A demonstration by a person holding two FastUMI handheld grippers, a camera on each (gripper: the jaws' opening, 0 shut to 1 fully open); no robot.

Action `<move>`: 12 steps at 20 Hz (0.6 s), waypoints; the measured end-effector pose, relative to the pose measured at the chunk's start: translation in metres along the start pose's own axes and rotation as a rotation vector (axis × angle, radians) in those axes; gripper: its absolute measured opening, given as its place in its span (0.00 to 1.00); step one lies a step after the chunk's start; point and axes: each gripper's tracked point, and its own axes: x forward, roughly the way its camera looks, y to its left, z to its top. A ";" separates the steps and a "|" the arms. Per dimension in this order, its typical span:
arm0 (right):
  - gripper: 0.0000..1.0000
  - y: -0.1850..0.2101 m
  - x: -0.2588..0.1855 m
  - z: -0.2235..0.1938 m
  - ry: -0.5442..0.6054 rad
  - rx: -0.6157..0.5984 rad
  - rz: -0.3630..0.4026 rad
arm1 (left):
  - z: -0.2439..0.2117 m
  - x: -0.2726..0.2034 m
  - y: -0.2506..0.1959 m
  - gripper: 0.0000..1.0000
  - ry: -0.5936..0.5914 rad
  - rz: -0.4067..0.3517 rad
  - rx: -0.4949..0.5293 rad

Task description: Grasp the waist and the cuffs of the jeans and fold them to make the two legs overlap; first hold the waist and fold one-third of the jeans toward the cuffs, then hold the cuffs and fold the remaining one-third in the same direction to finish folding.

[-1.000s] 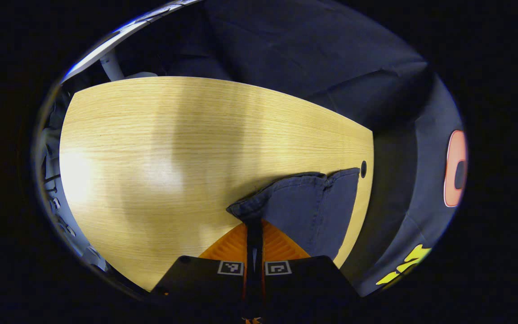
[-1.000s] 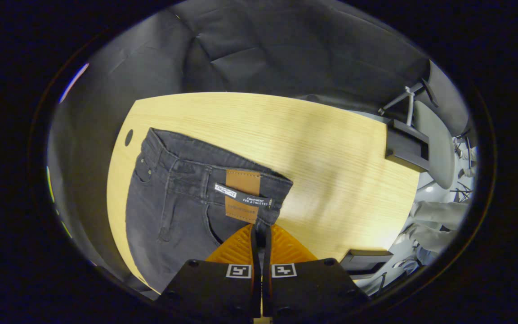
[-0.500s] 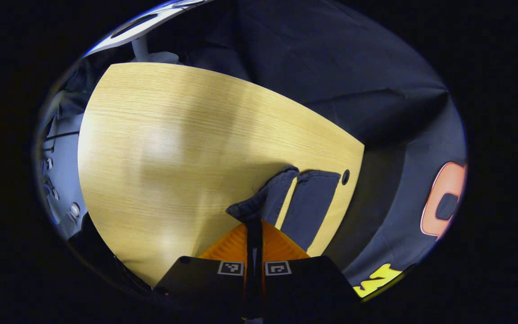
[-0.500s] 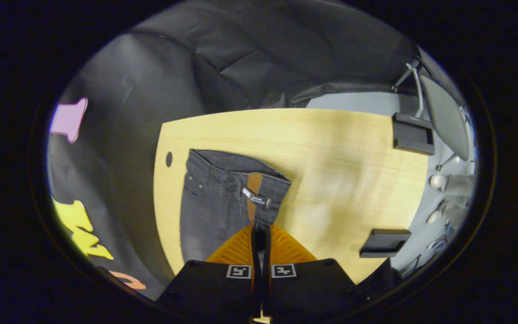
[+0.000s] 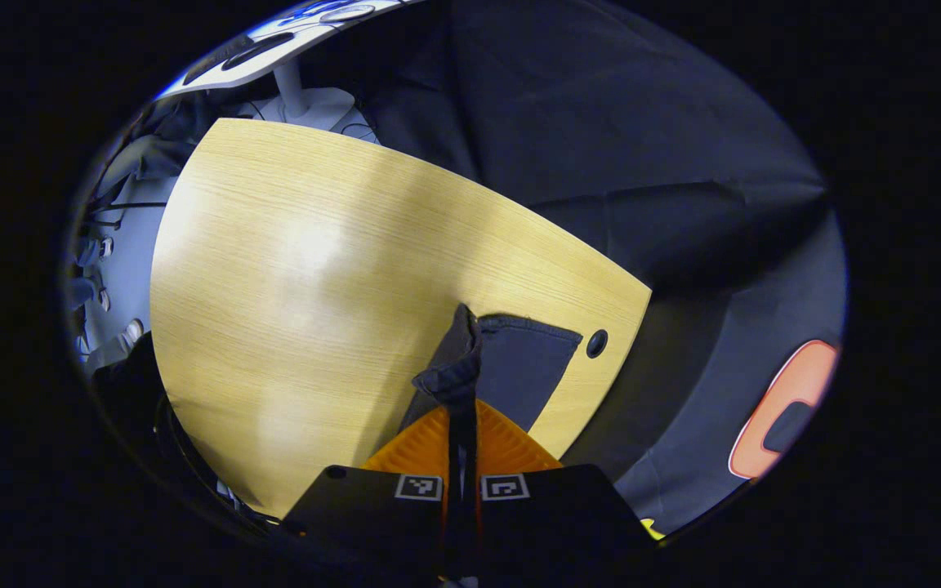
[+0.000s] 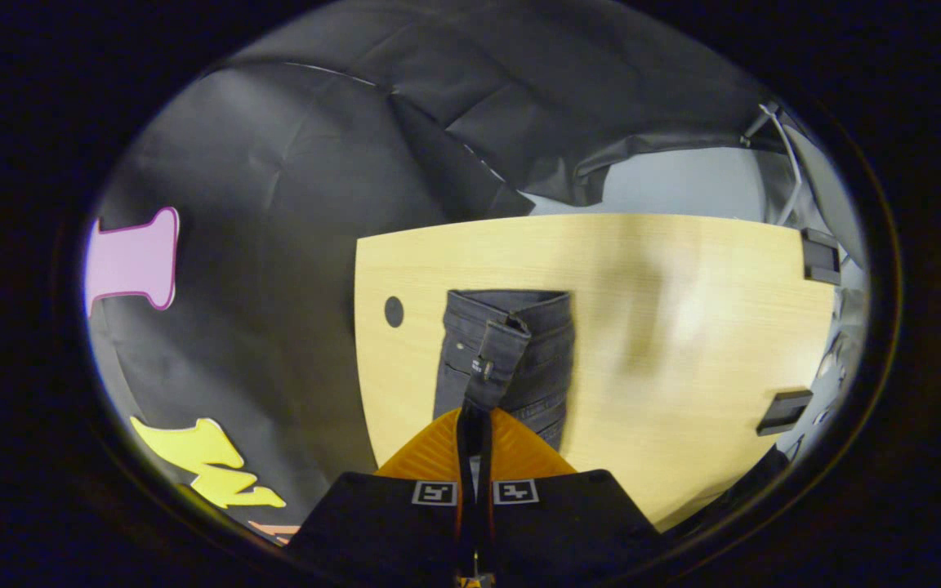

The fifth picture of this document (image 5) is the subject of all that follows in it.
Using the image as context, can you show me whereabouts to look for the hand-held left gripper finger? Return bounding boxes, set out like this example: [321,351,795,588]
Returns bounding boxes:
[462,399,659,582]
[279,403,463,582]

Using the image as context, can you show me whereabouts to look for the dark jeans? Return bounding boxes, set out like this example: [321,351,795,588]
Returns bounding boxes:
[399,304,584,434]

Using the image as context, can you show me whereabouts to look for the black backdrop cloth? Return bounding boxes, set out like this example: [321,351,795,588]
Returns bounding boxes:
[299,0,847,540]

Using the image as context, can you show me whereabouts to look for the white pedestal table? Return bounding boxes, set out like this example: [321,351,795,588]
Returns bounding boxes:
[156,0,406,144]

